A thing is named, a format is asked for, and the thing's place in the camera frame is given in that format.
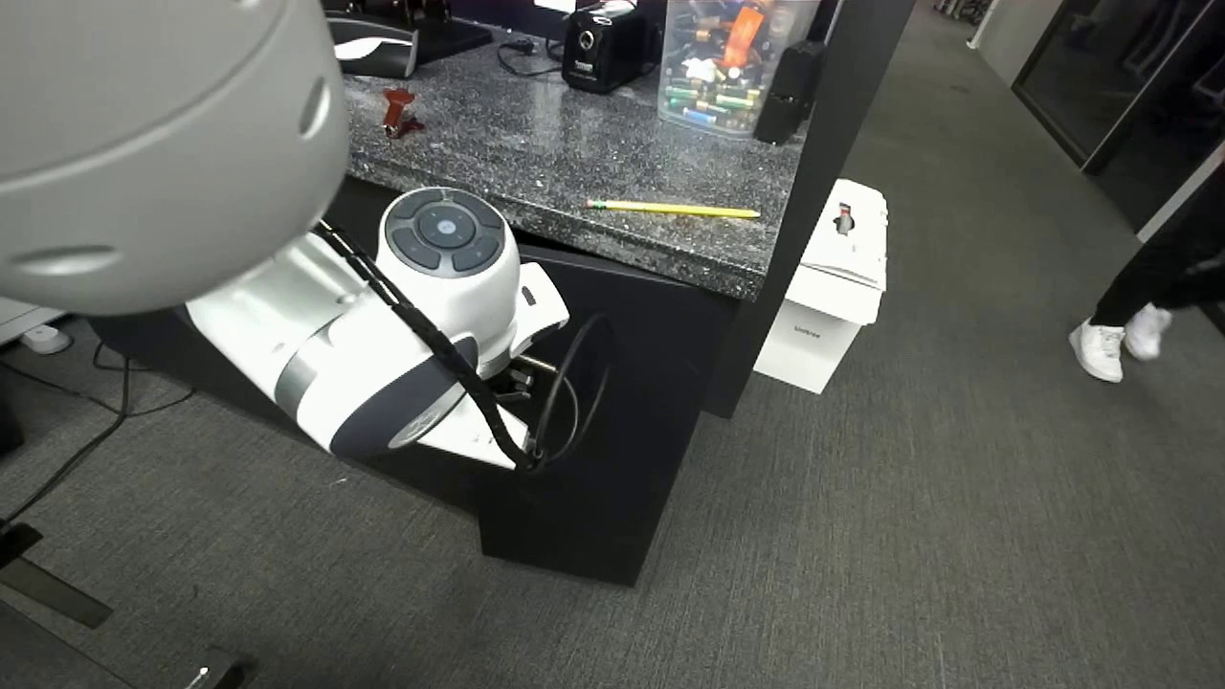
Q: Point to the black wall panel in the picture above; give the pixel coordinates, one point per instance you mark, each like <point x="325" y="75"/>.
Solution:
<point x="844" y="77"/>

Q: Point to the yellow pencil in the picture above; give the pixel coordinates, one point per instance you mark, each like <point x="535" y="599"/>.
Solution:
<point x="674" y="207"/>

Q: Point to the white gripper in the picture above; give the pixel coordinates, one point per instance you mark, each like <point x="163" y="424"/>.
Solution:
<point x="543" y="309"/>

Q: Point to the black flat device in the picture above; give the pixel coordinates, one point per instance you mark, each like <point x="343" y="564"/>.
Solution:
<point x="791" y="92"/>

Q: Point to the white base unit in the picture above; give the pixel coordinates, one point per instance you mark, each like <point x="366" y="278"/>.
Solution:
<point x="34" y="331"/>

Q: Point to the white cardboard bin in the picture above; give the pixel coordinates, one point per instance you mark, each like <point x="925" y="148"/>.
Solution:
<point x="828" y="294"/>

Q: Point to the small red toy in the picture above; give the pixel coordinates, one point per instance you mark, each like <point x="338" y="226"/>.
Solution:
<point x="399" y="112"/>

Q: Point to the glass door with dark frame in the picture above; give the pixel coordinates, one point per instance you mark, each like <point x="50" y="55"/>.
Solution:
<point x="1135" y="116"/>

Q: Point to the person in dark trousers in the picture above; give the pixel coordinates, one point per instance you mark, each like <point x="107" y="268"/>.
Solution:
<point x="1124" y="328"/>

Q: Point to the black cabinet door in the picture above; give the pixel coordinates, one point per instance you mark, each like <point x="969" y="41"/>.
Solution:
<point x="599" y="499"/>

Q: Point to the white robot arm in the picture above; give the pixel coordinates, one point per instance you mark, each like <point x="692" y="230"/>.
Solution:
<point x="167" y="139"/>

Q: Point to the black cabinet with granite top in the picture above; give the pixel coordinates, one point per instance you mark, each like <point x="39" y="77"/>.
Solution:
<point x="576" y="153"/>

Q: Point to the clear plastic container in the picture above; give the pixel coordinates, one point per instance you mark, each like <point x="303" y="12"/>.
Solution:
<point x="723" y="58"/>

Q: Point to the metal desk foot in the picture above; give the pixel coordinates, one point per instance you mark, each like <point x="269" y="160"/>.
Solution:
<point x="50" y="592"/>

